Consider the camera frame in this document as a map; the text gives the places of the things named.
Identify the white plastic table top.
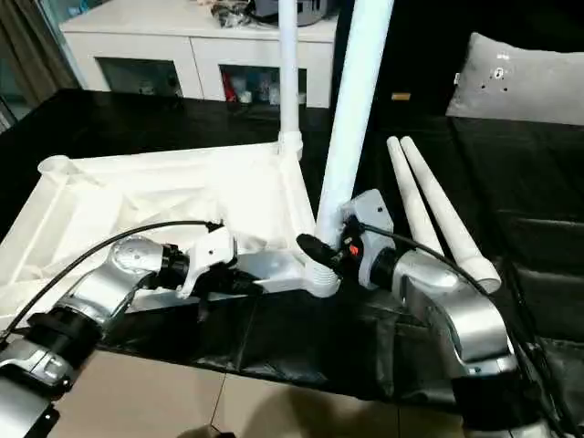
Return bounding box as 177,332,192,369
0,136,342,326

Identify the white plastic table leg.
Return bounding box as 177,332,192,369
304,0,396,298
400,135,503,294
276,0,306,160
386,135,447,262

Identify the black mat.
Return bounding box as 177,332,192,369
0,87,584,438

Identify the grey cushion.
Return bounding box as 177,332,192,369
445,31,584,128

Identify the white cabinet with glass doors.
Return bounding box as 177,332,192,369
58,0,339,110

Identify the beige curtain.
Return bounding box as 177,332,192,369
0,0,82,134

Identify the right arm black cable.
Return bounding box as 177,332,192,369
357,224,568,438

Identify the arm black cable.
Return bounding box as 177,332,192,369
0,219,225,339
357,224,568,438

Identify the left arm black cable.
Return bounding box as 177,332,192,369
0,219,225,339

